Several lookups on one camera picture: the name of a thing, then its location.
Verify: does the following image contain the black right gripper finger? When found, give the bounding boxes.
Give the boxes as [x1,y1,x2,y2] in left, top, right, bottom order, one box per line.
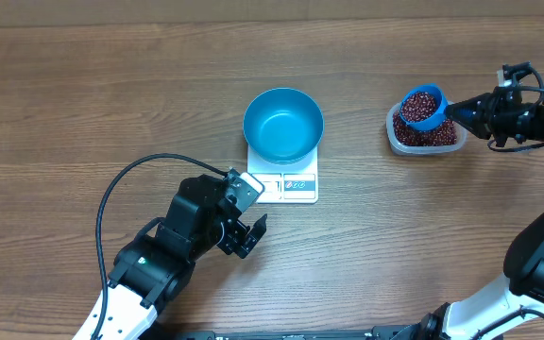
[448,115,491,139]
[445,93,496,117]

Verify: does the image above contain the blue plastic measuring scoop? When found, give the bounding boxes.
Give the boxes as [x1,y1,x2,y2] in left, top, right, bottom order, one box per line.
[399,83,448,132]

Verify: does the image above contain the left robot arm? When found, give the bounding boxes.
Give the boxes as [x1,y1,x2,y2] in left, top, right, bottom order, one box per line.
[75,170,266,340]

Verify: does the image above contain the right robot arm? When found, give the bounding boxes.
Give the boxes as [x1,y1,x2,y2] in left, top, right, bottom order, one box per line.
[395,62,544,339]

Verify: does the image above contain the white digital kitchen scale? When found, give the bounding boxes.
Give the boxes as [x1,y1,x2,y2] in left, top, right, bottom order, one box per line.
[247,147,319,204]

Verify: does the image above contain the red beans in scoop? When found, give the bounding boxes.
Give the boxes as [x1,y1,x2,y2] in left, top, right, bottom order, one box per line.
[399,92,438,123]

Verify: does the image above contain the blue metal bowl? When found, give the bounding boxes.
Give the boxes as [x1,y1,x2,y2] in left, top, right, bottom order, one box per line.
[243,87,325,164]

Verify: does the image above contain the clear plastic food container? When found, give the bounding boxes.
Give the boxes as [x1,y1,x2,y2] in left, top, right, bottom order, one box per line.
[385,101,468,157]

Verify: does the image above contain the red beans in container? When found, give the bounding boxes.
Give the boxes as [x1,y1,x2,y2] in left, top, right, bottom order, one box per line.
[393,112,457,146]

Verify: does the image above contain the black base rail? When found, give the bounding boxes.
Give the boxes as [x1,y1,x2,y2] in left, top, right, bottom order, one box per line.
[158,324,504,340]

